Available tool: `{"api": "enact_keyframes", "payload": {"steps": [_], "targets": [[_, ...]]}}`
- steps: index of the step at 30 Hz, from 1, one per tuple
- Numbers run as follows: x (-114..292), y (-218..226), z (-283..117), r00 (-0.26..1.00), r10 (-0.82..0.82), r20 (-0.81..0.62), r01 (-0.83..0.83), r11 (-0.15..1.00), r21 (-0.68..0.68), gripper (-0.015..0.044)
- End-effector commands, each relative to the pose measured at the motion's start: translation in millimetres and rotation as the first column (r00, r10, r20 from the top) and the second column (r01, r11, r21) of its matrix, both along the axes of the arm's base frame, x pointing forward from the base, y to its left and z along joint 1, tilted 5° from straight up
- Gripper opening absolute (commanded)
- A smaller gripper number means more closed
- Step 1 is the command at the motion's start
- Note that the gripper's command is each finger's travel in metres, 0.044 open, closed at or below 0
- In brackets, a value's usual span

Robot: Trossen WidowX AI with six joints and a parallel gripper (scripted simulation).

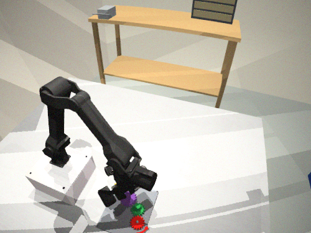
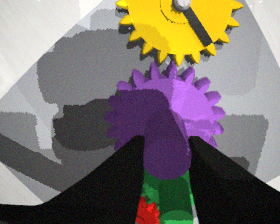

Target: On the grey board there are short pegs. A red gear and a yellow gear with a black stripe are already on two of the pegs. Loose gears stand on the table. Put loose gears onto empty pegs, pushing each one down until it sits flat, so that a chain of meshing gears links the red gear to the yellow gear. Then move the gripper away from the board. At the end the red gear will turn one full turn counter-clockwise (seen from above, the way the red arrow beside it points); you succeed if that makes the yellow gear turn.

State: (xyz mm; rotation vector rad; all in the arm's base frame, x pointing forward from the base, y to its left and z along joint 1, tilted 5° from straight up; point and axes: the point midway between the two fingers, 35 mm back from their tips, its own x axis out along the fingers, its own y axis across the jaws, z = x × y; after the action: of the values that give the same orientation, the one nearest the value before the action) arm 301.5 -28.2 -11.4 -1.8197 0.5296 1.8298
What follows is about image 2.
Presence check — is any grey board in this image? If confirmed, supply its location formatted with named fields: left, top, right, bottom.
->
left=0, top=0, right=280, bottom=203

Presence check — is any green gear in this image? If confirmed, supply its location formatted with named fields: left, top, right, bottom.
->
left=141, top=169, right=195, bottom=224

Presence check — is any purple gear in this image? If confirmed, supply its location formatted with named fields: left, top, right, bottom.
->
left=104, top=61, right=226, bottom=179

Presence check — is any yellow gear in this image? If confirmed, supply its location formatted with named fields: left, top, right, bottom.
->
left=115, top=0, right=242, bottom=66

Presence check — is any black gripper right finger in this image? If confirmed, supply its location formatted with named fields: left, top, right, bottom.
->
left=187, top=136, right=280, bottom=224

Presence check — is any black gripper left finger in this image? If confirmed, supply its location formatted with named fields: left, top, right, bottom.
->
left=0, top=134, right=145, bottom=224

